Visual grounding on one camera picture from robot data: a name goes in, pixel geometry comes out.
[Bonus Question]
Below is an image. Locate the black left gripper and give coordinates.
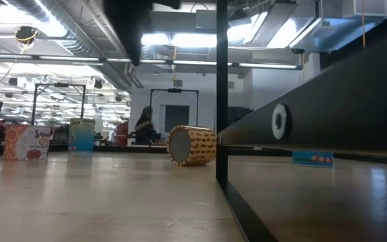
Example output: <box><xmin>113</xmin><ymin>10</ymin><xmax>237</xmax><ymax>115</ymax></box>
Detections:
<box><xmin>104</xmin><ymin>0</ymin><xmax>181</xmax><ymax>67</ymax></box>

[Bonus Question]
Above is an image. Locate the blue and yellow carton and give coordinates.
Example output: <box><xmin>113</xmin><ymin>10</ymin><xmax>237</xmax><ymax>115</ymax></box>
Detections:
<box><xmin>68</xmin><ymin>117</ymin><xmax>96</xmax><ymax>153</ymax></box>

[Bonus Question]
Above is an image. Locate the yellow pepper print can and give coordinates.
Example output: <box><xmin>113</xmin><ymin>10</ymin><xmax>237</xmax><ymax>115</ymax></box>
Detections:
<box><xmin>166</xmin><ymin>124</ymin><xmax>218</xmax><ymax>167</ymax></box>

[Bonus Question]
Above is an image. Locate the orange and white snack box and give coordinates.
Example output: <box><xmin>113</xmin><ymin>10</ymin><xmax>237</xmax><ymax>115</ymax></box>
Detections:
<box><xmin>3</xmin><ymin>124</ymin><xmax>52</xmax><ymax>161</ymax></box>

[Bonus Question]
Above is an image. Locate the long ceiling light bar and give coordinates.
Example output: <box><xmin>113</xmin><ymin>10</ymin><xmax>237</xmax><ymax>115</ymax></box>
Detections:
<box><xmin>0</xmin><ymin>52</ymin><xmax>304</xmax><ymax>71</ymax></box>

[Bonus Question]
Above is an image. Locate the dark grey door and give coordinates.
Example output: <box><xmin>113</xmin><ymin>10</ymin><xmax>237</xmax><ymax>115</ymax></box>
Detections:
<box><xmin>164</xmin><ymin>104</ymin><xmax>190</xmax><ymax>128</ymax></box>

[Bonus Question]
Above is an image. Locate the red cabinet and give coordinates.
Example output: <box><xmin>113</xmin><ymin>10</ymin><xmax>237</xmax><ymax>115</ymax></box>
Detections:
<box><xmin>115</xmin><ymin>120</ymin><xmax>130</xmax><ymax>147</ymax></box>

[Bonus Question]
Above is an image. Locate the corrugated silver round duct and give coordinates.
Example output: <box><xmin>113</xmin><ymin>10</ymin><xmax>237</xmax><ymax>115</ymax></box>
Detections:
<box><xmin>7</xmin><ymin>0</ymin><xmax>137</xmax><ymax>91</ymax></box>

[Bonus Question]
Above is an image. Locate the black gantry frame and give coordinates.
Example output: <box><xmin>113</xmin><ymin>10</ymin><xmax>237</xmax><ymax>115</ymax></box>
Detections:
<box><xmin>148</xmin><ymin>87</ymin><xmax>200</xmax><ymax>128</ymax></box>
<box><xmin>30</xmin><ymin>82</ymin><xmax>87</xmax><ymax>135</ymax></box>

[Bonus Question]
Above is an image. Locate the yellow and black cable reel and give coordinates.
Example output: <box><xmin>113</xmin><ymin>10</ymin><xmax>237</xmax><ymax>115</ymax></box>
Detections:
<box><xmin>14</xmin><ymin>25</ymin><xmax>39</xmax><ymax>46</ymax></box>

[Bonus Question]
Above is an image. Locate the black aluminium table frame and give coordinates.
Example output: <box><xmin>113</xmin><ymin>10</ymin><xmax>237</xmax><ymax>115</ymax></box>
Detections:
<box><xmin>0</xmin><ymin>143</ymin><xmax>294</xmax><ymax>157</ymax></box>

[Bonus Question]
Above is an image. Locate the rectangular silver duct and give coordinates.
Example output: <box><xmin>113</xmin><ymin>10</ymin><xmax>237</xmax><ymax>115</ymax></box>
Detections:
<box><xmin>228</xmin><ymin>0</ymin><xmax>387</xmax><ymax>54</ymax></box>

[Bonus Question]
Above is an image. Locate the yellow hanging cord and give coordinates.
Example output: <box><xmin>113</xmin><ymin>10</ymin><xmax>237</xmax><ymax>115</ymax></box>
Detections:
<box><xmin>361</xmin><ymin>0</ymin><xmax>367</xmax><ymax>48</ymax></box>

